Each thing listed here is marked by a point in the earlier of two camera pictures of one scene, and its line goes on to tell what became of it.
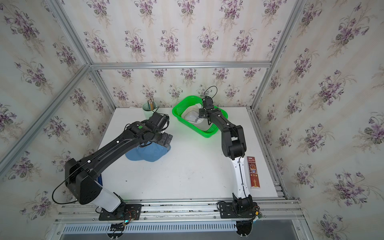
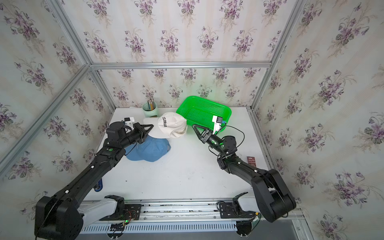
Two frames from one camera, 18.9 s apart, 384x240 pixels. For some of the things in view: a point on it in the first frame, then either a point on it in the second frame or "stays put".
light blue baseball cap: [149, 152] stays put
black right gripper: [200, 112] -> [207, 135]
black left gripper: [164, 141] -> [139, 128]
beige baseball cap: [190, 114] -> [168, 125]
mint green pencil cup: [148, 113] stays put
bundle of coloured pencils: [151, 103] stays put
